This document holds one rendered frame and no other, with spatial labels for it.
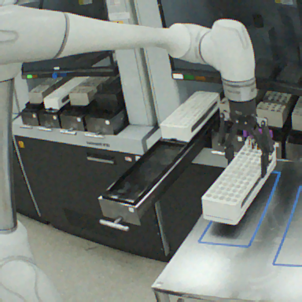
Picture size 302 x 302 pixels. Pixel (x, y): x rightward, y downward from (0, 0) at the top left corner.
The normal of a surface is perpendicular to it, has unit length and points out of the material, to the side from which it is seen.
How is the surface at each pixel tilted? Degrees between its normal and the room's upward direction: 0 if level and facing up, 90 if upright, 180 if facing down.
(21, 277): 5
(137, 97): 90
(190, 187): 90
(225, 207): 90
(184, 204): 90
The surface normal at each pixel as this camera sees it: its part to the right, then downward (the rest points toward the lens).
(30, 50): 0.40, 0.72
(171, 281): -0.17, -0.86
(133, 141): -0.50, 0.50
